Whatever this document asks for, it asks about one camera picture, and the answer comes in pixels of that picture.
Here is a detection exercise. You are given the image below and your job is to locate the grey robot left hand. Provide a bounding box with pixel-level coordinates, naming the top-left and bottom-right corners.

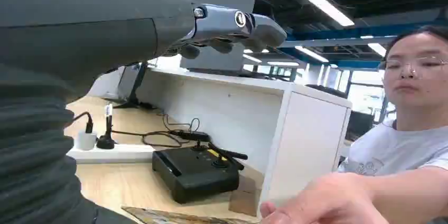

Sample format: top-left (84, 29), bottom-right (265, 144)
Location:
top-left (0, 0), bottom-right (288, 105)

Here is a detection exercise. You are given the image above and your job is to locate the person's hand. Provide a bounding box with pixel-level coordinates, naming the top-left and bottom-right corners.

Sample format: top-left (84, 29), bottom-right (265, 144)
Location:
top-left (259, 172), bottom-right (390, 224)

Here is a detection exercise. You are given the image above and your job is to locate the printed landscape picture card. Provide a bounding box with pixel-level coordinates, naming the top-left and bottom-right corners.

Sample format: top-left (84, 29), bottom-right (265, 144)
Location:
top-left (121, 206), bottom-right (260, 224)

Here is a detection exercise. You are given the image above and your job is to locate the black desk monitor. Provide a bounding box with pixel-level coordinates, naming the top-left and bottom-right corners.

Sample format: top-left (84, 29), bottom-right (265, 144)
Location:
top-left (113, 61), bottom-right (157, 110)

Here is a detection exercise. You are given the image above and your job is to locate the person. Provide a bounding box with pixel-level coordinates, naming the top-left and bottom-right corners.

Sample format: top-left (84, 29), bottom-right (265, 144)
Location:
top-left (338, 25), bottom-right (448, 224)

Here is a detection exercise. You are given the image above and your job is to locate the white desk partition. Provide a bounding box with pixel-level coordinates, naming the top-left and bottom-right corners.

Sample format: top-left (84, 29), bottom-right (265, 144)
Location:
top-left (135, 67), bottom-right (353, 213)

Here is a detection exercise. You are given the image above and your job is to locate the white plug adapter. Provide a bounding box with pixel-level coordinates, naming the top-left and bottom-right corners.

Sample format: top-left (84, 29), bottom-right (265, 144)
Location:
top-left (74, 111), bottom-right (98, 152)

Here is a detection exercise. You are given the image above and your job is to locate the black remote controller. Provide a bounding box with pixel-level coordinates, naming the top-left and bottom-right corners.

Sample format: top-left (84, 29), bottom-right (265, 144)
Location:
top-left (151, 144), bottom-right (249, 205)

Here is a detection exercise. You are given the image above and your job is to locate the white power strip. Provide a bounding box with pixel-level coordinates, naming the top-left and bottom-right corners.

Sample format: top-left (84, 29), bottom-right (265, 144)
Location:
top-left (66, 143), bottom-right (157, 165)

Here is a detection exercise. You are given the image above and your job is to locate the black cable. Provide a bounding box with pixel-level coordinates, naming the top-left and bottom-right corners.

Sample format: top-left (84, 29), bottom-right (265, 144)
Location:
top-left (111, 113), bottom-right (211, 148)

